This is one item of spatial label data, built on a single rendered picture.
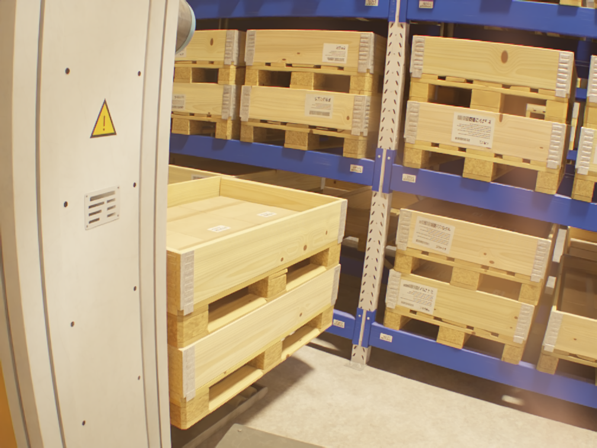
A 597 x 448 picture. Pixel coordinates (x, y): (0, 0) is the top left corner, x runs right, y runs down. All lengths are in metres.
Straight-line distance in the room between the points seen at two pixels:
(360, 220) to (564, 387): 2.20
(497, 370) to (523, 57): 1.60
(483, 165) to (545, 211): 0.38
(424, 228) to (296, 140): 0.87
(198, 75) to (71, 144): 2.86
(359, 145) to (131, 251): 2.12
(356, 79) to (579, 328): 1.71
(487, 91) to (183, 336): 1.78
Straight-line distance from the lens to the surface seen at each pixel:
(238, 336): 2.05
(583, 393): 2.91
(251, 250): 1.97
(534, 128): 2.58
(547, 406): 3.13
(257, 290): 2.17
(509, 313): 2.76
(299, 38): 3.02
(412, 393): 2.95
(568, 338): 2.77
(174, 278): 1.69
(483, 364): 2.90
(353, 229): 4.29
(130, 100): 0.77
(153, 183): 0.84
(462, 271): 2.74
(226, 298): 2.26
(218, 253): 1.80
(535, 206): 2.62
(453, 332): 2.86
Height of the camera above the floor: 1.51
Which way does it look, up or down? 16 degrees down
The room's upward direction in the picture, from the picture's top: 5 degrees clockwise
